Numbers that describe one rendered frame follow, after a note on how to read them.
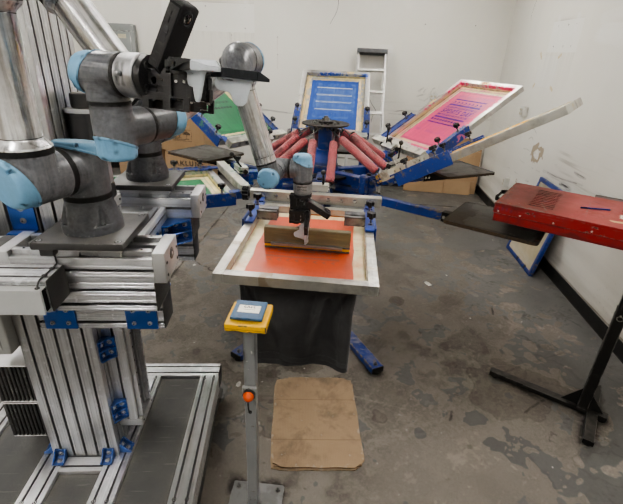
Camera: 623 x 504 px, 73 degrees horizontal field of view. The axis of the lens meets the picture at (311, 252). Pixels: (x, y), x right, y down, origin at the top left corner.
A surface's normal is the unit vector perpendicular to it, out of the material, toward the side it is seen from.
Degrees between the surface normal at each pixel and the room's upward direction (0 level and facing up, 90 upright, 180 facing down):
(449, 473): 0
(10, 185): 98
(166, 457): 0
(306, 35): 90
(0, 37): 90
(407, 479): 0
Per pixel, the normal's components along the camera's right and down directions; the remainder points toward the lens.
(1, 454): 0.04, -0.90
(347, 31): -0.09, 0.42
